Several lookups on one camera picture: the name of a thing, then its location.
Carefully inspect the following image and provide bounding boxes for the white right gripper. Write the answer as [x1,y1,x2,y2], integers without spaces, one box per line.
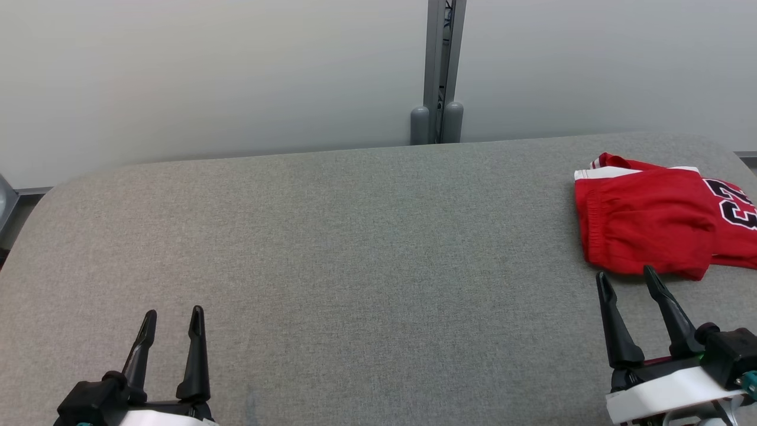
[596,265,752,424]

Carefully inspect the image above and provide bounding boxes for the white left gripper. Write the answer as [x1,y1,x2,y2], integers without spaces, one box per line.
[112,305,219,426]

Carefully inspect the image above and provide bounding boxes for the red white sports shorts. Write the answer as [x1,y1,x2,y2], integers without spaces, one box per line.
[575,167,719,281]

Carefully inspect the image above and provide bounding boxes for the red white jersey shirt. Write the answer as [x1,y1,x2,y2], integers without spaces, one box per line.
[575,153,757,270]

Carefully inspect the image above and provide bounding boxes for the grey partition post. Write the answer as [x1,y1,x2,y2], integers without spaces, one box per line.
[410,0,445,146]
[441,0,468,144]

